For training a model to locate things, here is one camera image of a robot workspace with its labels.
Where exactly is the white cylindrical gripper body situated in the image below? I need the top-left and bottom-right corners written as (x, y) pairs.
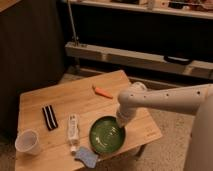
top-left (116, 106), bottom-right (137, 127)

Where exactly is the green ceramic bowl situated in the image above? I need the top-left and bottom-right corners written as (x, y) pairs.
top-left (89, 116), bottom-right (126, 155)

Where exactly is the orange toy carrot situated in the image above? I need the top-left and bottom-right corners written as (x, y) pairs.
top-left (92, 85), bottom-right (113, 99)

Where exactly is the white tube bottle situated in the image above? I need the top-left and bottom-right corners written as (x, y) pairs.
top-left (67, 114), bottom-right (79, 155)

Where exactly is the blue sponge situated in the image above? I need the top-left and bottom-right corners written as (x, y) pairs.
top-left (75, 146), bottom-right (98, 168)

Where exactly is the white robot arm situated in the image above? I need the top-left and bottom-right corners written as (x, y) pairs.
top-left (116, 82), bottom-right (213, 171)

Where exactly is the wooden folding table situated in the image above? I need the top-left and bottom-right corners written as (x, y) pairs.
top-left (14, 69), bottom-right (163, 171)

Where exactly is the black white striped cloth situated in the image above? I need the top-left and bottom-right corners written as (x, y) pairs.
top-left (42, 105), bottom-right (58, 131)

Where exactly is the clear plastic cup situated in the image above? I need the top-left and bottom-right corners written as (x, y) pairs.
top-left (15, 130), bottom-right (41, 155)

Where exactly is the black handle on rail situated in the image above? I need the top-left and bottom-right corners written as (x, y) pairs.
top-left (164, 56), bottom-right (193, 65)

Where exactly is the grey metal rail frame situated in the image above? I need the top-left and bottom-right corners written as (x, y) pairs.
top-left (65, 0), bottom-right (213, 79)

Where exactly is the white wall shelf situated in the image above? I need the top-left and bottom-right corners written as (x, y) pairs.
top-left (62, 0), bottom-right (213, 20)

